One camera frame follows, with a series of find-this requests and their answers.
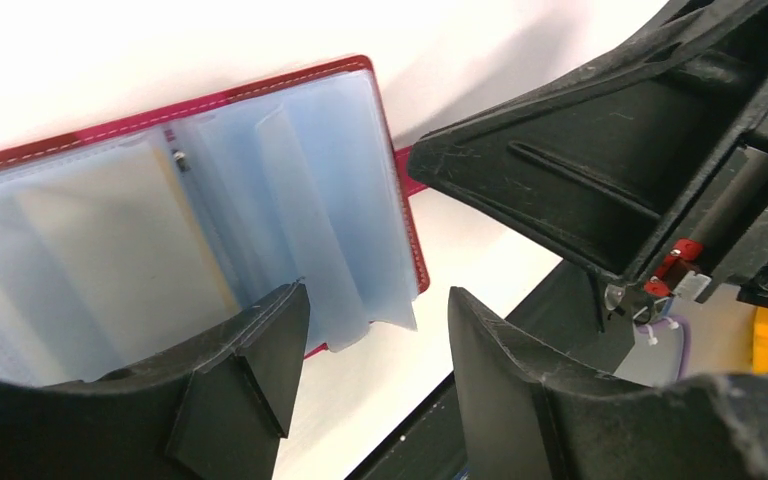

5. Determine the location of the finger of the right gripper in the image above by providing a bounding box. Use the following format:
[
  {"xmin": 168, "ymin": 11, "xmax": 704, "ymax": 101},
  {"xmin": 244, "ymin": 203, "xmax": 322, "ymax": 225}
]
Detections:
[{"xmin": 407, "ymin": 1, "xmax": 768, "ymax": 285}]

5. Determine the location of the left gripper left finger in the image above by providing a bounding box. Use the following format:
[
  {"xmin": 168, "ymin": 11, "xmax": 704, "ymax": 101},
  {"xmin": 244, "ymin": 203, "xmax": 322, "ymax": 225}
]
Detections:
[{"xmin": 0, "ymin": 282, "xmax": 310, "ymax": 479}]

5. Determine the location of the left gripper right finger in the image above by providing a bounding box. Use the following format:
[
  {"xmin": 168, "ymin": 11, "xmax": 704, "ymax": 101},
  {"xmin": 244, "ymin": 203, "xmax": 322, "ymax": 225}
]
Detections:
[{"xmin": 448, "ymin": 287, "xmax": 768, "ymax": 479}]

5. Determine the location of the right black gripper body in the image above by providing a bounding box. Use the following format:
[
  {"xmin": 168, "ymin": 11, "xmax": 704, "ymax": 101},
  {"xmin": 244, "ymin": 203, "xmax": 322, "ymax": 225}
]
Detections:
[{"xmin": 635, "ymin": 95, "xmax": 768, "ymax": 303}]

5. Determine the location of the red leather card holder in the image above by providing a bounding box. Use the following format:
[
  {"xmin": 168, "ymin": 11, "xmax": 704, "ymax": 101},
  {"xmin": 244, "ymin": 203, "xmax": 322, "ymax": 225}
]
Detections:
[{"xmin": 0, "ymin": 55, "xmax": 429, "ymax": 386}]

